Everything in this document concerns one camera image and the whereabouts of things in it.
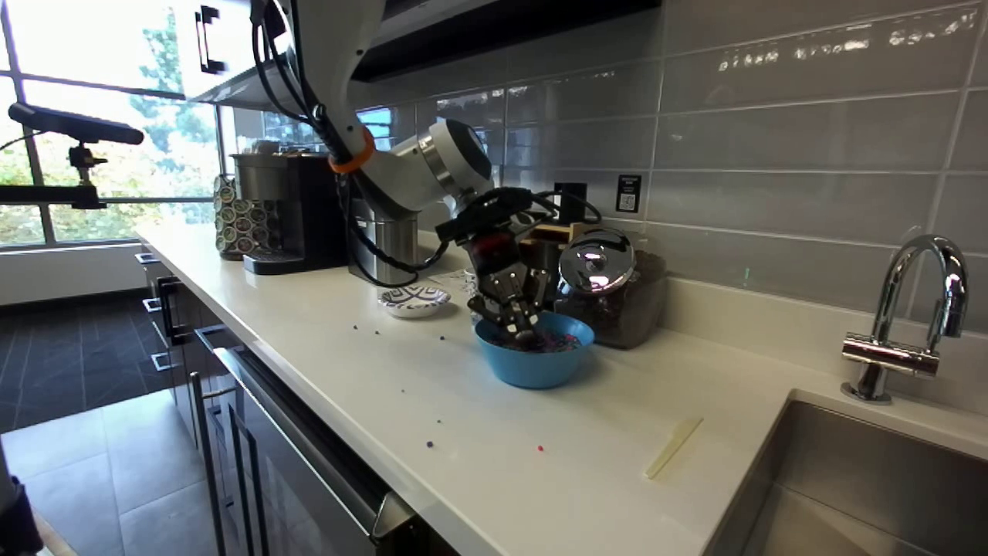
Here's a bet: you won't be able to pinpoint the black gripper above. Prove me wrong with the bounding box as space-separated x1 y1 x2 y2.
440 190 557 346

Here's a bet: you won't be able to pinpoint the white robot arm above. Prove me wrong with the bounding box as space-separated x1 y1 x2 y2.
286 0 543 346

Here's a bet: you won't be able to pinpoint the blue patterned paper bowl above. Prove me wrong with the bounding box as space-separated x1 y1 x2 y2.
378 289 450 322

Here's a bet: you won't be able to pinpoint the black coffee machine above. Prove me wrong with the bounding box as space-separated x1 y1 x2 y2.
235 148 350 275

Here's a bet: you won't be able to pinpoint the patterned canister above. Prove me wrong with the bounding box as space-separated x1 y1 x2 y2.
213 172 249 259

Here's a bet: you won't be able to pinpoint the kitchen sink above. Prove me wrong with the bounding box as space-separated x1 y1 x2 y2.
705 402 988 556

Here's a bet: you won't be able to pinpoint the chrome kitchen faucet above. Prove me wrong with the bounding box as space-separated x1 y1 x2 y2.
836 232 974 405

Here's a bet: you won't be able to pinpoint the black wall outlet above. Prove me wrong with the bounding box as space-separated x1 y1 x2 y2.
614 172 643 214

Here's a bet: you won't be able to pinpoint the orange cable strap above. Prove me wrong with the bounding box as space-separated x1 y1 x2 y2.
327 133 381 179

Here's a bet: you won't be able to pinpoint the cabinet drawers with handles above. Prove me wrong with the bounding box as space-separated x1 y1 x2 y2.
135 248 456 556

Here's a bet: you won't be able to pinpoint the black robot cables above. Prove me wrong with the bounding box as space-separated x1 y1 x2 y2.
247 0 604 290

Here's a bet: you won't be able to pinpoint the black camera stand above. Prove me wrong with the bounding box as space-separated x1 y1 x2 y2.
0 101 149 214

